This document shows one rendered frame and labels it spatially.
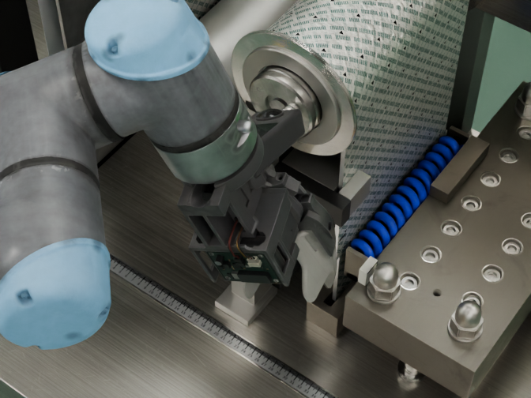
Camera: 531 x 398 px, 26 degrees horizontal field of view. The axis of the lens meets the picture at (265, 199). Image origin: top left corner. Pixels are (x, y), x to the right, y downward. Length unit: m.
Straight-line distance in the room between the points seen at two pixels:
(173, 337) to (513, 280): 0.40
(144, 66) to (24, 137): 0.10
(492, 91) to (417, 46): 1.74
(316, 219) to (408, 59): 0.27
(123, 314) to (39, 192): 0.64
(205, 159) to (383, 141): 0.41
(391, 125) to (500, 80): 1.73
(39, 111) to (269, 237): 0.21
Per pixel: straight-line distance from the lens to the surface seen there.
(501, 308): 1.26
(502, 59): 3.00
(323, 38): 1.09
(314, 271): 0.99
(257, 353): 1.36
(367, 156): 1.20
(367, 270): 1.24
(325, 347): 1.36
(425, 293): 1.26
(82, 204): 0.77
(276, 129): 0.96
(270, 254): 0.91
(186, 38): 0.79
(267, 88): 1.11
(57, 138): 0.80
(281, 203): 0.92
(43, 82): 0.82
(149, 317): 1.39
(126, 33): 0.78
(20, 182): 0.77
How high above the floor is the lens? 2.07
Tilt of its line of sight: 52 degrees down
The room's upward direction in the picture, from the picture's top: straight up
